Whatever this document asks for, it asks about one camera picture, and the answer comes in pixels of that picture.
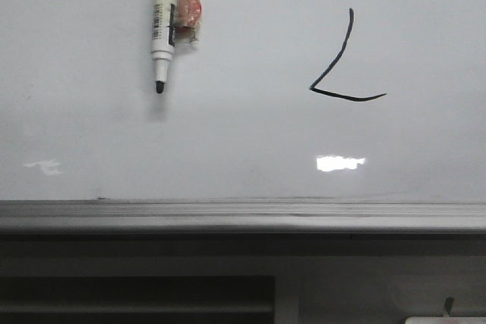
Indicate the white black-tipped whiteboard marker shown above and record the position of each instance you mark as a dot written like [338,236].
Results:
[163,40]

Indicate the white box at corner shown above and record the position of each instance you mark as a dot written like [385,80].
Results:
[446,320]

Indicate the white whiteboard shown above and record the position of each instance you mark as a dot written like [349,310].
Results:
[333,99]

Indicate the grey aluminium whiteboard tray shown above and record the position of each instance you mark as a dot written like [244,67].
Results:
[242,216]

